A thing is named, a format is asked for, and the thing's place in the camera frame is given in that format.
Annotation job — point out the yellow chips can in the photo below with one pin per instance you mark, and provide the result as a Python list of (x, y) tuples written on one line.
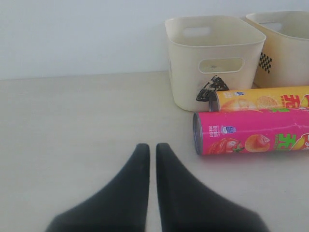
[(259, 99)]

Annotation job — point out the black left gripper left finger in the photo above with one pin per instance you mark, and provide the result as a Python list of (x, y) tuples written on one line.
[(121, 206)]

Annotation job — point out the cream middle plastic bin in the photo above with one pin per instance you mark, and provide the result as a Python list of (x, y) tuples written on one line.
[(284, 60)]

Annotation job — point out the pink chips can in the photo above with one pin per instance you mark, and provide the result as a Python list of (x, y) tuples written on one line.
[(251, 131)]

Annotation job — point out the cream plastic bin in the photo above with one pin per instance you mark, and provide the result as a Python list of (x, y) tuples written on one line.
[(284, 60), (210, 53)]

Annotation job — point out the cream left plastic bin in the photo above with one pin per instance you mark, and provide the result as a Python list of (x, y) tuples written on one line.
[(210, 53)]

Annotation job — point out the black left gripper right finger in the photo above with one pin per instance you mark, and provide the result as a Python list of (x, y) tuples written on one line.
[(187, 205)]

